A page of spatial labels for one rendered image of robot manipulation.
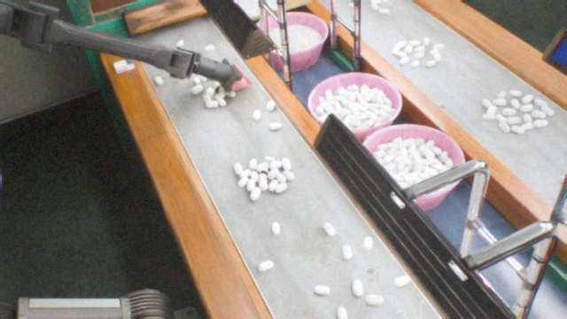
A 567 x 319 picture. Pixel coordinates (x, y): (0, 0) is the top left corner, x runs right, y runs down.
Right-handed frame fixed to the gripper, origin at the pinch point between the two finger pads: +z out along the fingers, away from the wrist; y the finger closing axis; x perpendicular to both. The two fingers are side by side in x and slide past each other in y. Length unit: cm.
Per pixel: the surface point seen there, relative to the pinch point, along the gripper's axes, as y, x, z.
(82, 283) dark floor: 16, 106, -6
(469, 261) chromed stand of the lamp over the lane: -103, -24, -27
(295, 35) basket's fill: 21.0, -14.9, 21.5
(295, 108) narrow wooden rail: -18.7, -4.5, 4.9
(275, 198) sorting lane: -45.1, 9.7, -7.8
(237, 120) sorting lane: -11.8, 7.5, -5.2
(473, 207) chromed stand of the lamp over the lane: -88, -24, -9
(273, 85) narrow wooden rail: -5.2, -4.0, 4.3
